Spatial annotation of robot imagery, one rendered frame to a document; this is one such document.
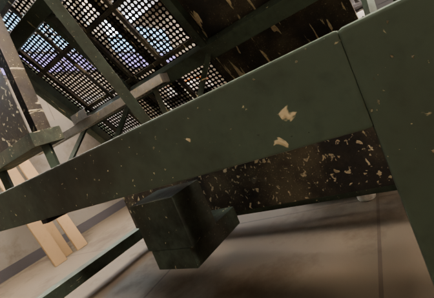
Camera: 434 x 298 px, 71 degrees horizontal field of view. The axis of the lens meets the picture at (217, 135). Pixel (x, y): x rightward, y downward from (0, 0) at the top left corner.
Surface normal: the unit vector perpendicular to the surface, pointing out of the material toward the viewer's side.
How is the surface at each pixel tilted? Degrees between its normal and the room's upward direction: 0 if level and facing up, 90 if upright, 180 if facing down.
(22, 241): 90
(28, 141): 90
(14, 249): 90
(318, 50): 90
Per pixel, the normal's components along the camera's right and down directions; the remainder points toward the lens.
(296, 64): -0.52, 0.26
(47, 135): 0.77, -0.28
